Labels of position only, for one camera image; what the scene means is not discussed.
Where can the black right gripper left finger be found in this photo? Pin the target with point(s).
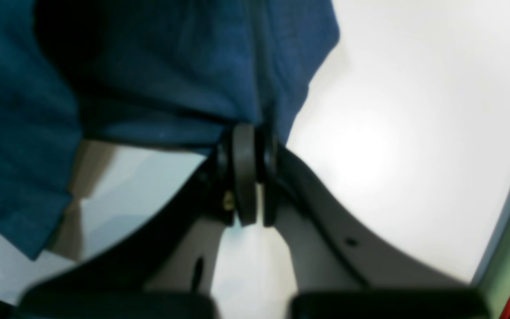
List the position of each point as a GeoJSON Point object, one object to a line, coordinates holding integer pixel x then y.
{"type": "Point", "coordinates": [165, 269]}

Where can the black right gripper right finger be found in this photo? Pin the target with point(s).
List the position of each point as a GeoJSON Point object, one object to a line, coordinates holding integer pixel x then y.
{"type": "Point", "coordinates": [342, 269]}

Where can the dark blue t-shirt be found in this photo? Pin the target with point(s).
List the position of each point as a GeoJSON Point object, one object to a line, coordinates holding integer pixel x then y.
{"type": "Point", "coordinates": [149, 73]}

